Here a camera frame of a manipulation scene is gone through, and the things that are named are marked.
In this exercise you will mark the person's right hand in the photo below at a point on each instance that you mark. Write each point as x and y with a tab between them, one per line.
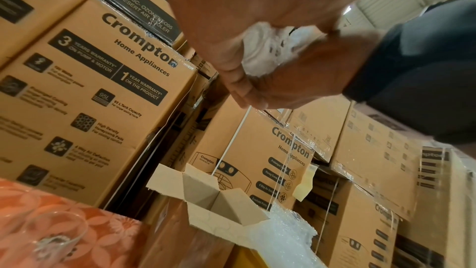
312	81

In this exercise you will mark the small cardboard box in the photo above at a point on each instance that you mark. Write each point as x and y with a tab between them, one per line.
201	187

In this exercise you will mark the bubble wrap bundle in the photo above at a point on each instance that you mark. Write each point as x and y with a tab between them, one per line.
286	237

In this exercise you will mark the person's dark clothing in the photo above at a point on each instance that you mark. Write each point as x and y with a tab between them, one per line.
431	72

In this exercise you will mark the stack of Crompton cartons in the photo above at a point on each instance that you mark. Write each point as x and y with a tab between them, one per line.
89	114

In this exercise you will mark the clear drinking glass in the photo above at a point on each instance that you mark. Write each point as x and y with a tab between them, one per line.
59	234

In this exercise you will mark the pale yellow paper slip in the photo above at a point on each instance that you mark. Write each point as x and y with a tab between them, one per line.
305	187

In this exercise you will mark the yellow plastic bin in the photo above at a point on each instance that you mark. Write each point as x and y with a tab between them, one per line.
249	259

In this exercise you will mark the orange floral tablecloth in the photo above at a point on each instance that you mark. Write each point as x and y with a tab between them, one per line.
111	237

